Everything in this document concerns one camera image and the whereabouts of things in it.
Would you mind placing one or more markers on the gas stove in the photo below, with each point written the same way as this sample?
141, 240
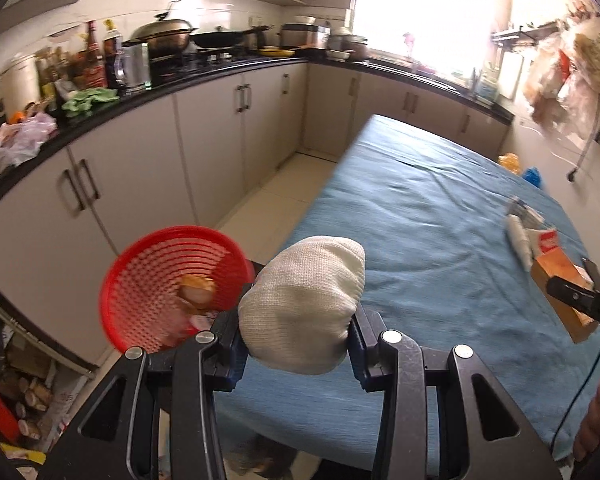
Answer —
205, 60

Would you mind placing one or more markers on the green cloth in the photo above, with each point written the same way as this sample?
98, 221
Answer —
90, 102

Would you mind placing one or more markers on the black frying pan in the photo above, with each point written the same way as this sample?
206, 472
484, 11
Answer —
220, 39

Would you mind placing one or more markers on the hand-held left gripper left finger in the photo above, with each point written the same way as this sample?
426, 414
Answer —
235, 360

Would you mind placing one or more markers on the kitchen window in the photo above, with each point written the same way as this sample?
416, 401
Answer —
420, 15

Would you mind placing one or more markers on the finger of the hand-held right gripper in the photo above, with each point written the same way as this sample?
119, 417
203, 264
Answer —
580, 302
594, 275

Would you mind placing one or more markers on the person's right hand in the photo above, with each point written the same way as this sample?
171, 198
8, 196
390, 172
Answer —
592, 420

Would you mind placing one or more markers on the lidded steel pot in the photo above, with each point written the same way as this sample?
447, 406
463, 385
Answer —
347, 45

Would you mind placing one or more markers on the dark soy sauce bottle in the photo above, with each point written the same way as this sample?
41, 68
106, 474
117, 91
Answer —
114, 55

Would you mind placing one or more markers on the white blue container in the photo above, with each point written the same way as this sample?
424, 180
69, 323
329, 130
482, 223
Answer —
489, 85

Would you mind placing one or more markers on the steel jug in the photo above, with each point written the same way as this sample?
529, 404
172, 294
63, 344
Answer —
137, 65

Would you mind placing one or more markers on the blue patterned medicine box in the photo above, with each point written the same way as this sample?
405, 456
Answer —
522, 208

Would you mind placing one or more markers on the orange cardboard box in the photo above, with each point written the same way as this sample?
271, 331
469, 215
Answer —
560, 265

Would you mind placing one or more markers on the steel rice cooker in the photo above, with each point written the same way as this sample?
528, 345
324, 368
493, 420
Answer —
302, 36

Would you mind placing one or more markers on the blue plastic bag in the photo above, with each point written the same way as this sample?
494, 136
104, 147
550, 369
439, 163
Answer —
532, 176

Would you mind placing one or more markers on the pile of plastic bags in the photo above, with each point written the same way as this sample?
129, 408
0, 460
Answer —
20, 140

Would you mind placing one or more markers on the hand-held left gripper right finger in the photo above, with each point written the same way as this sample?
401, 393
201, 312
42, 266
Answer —
357, 355

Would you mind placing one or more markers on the yellow plastic bag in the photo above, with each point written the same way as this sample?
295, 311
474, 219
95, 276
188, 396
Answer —
510, 162

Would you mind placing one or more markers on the red plastic basket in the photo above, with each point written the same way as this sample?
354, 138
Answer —
145, 280

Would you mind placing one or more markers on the grey kitchen cabinets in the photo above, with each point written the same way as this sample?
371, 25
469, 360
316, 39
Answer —
130, 180

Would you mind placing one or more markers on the white knitted cloth roll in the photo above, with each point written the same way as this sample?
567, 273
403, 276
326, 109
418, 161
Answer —
300, 305

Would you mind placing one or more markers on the blue tablecloth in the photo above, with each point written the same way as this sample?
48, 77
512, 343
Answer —
420, 240

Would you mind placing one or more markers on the white electric cooker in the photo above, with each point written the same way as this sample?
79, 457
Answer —
15, 85

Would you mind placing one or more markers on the yellow frying pan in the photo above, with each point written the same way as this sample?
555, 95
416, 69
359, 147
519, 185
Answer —
277, 51

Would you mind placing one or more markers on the lidded steel wok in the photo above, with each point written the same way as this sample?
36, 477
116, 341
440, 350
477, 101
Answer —
162, 32

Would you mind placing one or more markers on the group of condiment bottles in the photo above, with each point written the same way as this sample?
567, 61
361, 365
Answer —
60, 77

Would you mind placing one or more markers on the red white paper cup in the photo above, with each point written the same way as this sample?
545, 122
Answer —
547, 242

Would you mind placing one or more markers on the hanging plastic bags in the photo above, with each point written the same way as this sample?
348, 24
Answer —
570, 80

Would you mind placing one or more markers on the white plastic bottle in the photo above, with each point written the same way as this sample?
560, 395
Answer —
519, 240

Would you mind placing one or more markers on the wall rack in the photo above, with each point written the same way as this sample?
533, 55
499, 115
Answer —
525, 32

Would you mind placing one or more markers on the red label sauce bottle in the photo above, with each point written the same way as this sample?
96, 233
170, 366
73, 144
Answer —
95, 57

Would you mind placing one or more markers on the black kitchen countertop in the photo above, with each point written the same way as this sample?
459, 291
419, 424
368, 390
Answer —
180, 82

